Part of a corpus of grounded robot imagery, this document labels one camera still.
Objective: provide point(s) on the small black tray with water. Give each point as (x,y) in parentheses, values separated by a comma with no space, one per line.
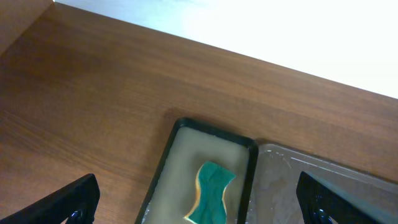
(191,143)

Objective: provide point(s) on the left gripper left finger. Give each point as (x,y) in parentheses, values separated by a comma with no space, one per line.
(73,203)

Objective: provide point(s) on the green yellow sponge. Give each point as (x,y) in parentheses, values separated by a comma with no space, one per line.
(211,182)

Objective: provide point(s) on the large brown serving tray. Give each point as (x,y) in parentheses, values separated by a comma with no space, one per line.
(273,195)

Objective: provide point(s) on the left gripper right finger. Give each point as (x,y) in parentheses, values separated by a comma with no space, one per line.
(319,204)

